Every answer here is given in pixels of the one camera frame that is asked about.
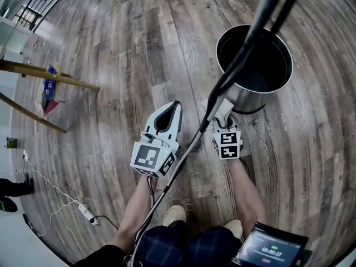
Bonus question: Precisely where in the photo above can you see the metal trash bin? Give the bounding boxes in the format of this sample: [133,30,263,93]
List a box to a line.
[215,24,294,114]

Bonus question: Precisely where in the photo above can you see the person's right shoe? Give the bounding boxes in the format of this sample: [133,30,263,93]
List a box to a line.
[224,219,244,240]

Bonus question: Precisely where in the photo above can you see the black metal railing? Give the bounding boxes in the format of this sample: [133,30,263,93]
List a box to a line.
[12,0,76,33]

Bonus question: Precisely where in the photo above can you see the blue packet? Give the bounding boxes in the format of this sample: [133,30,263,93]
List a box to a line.
[41,64,58,105]

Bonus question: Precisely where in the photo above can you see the person's black shirt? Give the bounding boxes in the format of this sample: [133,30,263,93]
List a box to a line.
[73,244,127,267]

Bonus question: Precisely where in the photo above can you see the round yellow table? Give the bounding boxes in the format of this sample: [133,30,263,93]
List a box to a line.
[0,60,100,134]

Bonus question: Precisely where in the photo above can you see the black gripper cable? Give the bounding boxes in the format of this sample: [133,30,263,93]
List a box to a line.
[146,176,158,205]

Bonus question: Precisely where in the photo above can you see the person's shoe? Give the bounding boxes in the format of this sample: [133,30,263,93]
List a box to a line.
[162,204,187,227]
[224,219,244,240]

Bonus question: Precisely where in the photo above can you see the white power cable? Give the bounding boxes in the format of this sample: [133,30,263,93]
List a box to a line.
[23,154,82,238]

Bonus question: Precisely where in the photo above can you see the person's left forearm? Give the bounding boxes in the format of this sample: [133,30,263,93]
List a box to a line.
[110,175,156,253]

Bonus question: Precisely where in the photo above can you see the black cable bundle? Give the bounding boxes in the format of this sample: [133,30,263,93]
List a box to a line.
[125,0,306,267]

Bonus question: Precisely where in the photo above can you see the person's left leg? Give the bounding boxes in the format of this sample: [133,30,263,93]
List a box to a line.
[135,220,192,267]

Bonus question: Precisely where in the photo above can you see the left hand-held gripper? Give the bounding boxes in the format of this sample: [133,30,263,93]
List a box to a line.
[129,100,183,179]

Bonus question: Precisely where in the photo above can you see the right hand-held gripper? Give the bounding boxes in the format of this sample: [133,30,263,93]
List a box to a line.
[212,114,243,161]

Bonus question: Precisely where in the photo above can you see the person's leg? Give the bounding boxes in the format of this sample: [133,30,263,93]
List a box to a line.
[187,226,243,267]
[135,220,192,267]

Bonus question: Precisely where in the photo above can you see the person's right forearm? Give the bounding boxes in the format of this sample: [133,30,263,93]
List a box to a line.
[228,159,267,235]

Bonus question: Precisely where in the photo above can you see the colourful items under table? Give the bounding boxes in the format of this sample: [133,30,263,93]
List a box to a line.
[43,99,66,115]

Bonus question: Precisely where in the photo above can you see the white power strip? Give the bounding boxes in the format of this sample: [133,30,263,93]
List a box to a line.
[78,203,98,225]

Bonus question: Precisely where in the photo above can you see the black phone with screen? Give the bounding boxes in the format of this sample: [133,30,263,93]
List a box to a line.
[232,222,309,267]

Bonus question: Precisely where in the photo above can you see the person's left shoe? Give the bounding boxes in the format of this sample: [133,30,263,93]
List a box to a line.
[162,204,187,227]

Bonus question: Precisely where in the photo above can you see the person's right leg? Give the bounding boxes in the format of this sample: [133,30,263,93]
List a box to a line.
[187,226,243,267]

